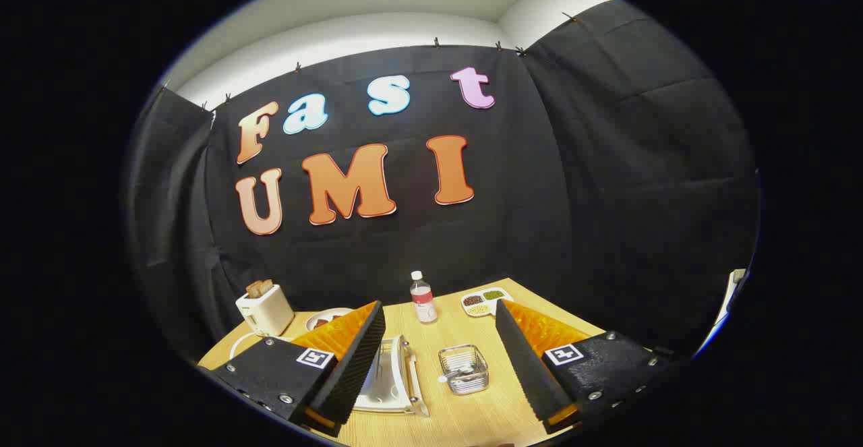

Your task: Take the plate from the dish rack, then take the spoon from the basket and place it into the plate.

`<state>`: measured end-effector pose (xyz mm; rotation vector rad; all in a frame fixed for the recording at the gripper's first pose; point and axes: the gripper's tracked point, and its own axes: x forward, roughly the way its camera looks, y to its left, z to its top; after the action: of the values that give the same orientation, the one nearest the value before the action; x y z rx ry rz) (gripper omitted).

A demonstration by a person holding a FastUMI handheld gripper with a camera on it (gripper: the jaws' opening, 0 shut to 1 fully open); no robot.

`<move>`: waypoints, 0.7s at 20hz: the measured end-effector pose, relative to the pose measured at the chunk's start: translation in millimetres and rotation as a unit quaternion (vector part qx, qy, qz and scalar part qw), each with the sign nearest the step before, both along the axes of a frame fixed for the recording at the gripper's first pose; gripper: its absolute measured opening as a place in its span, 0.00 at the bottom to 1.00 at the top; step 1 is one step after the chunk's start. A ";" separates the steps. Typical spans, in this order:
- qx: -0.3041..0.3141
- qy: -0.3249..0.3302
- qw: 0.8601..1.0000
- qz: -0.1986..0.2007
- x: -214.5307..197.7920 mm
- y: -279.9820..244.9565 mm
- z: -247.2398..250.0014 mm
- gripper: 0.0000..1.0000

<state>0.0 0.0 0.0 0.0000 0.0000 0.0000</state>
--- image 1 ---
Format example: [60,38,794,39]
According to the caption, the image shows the clear plastic bottle red label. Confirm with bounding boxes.
[410,270,438,324]

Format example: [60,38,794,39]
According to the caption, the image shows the cream toaster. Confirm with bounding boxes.
[235,284,295,337]

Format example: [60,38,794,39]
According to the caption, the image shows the white wire dish rack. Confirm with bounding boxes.
[229,331,430,418]

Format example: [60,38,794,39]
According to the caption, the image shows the white divided dish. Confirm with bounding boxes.
[460,287,513,318]

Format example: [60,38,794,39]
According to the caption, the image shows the metal spoon with white handle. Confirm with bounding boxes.
[437,364,476,386]

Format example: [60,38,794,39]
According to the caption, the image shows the white round plate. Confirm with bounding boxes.
[305,307,355,332]

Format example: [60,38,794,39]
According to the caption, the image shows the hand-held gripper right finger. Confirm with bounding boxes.
[494,297,677,434]

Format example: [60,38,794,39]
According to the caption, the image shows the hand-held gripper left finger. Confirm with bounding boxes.
[216,300,387,438]

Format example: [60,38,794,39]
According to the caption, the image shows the metal wire basket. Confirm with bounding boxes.
[438,345,490,395]

